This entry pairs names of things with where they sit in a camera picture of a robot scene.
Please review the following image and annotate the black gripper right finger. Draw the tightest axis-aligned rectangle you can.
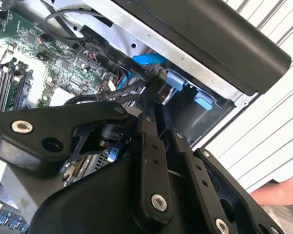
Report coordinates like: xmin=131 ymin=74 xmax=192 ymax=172
xmin=158 ymin=103 xmax=285 ymax=234

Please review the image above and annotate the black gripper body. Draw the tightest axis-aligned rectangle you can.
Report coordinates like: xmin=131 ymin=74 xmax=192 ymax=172
xmin=29 ymin=156 xmax=235 ymax=234

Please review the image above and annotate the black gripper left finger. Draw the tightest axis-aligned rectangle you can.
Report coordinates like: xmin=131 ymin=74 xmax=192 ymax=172
xmin=0 ymin=73 xmax=174 ymax=226

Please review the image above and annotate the hard disk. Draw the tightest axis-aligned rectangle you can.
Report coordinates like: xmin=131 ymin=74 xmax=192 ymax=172
xmin=160 ymin=69 xmax=213 ymax=111

